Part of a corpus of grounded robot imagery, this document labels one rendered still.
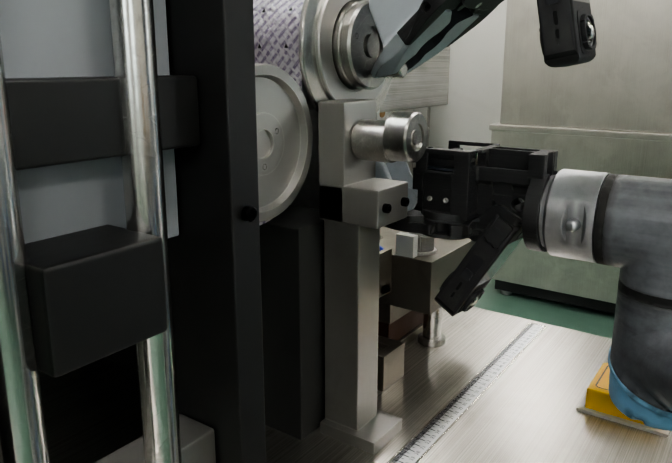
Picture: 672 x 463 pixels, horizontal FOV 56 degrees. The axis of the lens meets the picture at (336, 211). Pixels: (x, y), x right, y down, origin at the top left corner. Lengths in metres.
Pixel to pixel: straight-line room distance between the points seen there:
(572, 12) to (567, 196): 0.15
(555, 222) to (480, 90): 4.88
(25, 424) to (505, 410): 0.51
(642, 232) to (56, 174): 0.41
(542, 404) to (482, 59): 4.80
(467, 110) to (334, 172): 4.94
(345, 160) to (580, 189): 0.19
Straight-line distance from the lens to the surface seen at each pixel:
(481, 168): 0.57
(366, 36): 0.56
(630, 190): 0.53
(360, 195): 0.51
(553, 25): 0.48
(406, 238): 0.69
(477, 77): 5.41
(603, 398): 0.69
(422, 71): 1.40
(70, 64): 0.27
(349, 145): 0.52
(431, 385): 0.71
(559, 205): 0.54
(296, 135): 0.52
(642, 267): 0.53
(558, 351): 0.82
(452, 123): 5.51
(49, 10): 0.26
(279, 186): 0.51
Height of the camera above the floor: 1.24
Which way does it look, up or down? 13 degrees down
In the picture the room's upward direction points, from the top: straight up
